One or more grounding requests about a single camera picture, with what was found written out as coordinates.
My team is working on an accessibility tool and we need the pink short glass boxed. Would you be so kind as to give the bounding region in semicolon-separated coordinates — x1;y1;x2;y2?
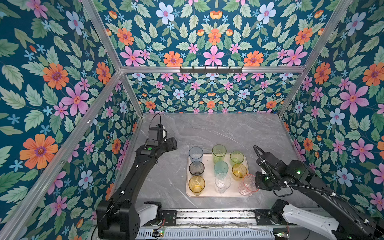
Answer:
238;174;259;197

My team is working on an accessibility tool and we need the blue tall glass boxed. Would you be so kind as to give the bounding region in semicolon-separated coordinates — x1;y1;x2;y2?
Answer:
189;147;204;162

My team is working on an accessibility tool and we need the yellow short glass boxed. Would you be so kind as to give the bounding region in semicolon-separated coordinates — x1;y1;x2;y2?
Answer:
232;163;248;181

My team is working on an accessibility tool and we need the grey tall glass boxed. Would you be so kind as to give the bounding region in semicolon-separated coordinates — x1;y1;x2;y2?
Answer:
189;161;205;176

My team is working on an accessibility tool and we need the green short glass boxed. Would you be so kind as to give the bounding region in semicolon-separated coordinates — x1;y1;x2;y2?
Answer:
230;151;245;166

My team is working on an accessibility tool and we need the clear short glass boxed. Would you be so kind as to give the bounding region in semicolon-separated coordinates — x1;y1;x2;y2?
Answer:
215;173;232;194

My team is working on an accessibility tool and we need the beige plastic tray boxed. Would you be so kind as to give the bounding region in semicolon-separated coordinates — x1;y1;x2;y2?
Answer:
186;153;249;198

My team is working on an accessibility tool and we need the yellow tall glass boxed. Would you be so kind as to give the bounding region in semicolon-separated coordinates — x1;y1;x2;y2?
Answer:
188;176;206;196

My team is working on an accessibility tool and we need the teal short glass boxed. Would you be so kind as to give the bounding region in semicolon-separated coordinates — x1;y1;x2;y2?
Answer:
214;161;229;176

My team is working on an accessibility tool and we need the light green tall glass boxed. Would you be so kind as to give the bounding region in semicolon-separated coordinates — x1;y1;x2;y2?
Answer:
212;144;227;164

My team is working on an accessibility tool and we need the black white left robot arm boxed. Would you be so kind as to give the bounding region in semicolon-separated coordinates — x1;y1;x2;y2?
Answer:
97;137;178;240

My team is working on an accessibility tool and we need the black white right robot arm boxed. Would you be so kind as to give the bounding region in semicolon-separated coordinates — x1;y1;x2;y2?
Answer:
255;157;384;240

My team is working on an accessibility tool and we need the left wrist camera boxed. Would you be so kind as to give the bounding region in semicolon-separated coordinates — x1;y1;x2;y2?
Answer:
146;124;168;147

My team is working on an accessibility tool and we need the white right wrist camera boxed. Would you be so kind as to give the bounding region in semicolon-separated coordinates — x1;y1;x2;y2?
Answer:
256;152;280;173

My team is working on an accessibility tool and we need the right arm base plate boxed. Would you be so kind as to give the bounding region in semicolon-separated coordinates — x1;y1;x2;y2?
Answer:
252;209;294;226

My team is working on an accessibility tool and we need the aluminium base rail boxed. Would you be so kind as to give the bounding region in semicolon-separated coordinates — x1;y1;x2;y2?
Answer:
89;208;343;230

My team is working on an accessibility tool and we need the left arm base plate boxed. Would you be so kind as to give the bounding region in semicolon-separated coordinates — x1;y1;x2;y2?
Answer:
144;210;178;228

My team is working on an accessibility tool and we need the metal hook rail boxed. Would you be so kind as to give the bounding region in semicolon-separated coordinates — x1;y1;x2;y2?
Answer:
179;66;243;74

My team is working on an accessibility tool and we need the white vented cable duct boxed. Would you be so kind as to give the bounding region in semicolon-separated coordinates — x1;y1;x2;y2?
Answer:
137;229;275;240

